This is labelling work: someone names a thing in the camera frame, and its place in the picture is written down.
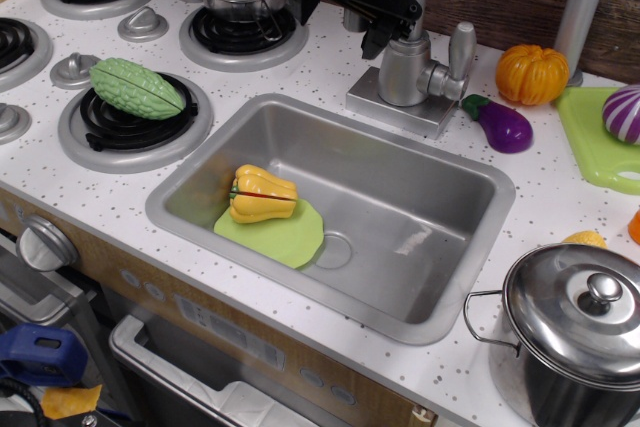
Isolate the silver toy faucet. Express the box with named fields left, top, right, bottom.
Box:
left=346, top=14, right=461, bottom=139

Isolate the back right stove burner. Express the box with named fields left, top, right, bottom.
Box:
left=179, top=8, right=308, bottom=73

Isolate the orange toy pumpkin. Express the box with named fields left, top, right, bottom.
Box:
left=495, top=44, right=570, bottom=106

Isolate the purple toy eggplant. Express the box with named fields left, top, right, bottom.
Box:
left=461, top=94, right=534, bottom=154

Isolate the green toy bitter gourd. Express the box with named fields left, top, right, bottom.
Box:
left=89, top=58, right=185, bottom=120

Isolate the stainless steel sink basin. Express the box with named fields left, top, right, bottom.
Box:
left=146, top=94, right=515, bottom=345

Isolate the yellow toy bell pepper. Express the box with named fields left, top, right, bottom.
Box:
left=229, top=164, right=298, bottom=224

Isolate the grey support pole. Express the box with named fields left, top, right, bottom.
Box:
left=554, top=0, right=600, bottom=87

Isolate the light green plastic plate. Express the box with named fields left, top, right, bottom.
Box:
left=213, top=199, right=324, bottom=269

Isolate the front right stove burner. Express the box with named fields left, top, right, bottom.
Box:
left=58, top=74, right=214, bottom=174

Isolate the purple striped toy onion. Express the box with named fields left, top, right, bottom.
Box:
left=602, top=84, right=639, bottom=145

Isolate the green plastic cutting board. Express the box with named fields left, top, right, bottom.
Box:
left=554, top=87, right=639, bottom=196

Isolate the front left stove burner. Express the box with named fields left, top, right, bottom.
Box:
left=1, top=17, right=53, bottom=92

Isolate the yellow toy lemon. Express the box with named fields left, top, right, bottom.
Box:
left=562, top=231, right=608, bottom=249

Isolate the orange toy piece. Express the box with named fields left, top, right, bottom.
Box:
left=627, top=210, right=640, bottom=244

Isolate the silver oven dial knob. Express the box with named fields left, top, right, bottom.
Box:
left=16, top=215, right=79, bottom=272

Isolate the large steel pot with lid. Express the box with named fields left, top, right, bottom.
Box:
left=475, top=243, right=639, bottom=426

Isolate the silver dishwasher door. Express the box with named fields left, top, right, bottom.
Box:
left=109, top=313, right=329, bottom=426

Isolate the silver oven door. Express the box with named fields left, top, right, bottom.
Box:
left=1, top=230, right=89, bottom=332

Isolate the yellow tape piece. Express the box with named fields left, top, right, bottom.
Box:
left=40, top=385, right=103, bottom=420

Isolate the silver faucet lever handle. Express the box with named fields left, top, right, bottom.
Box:
left=416, top=22, right=477, bottom=102

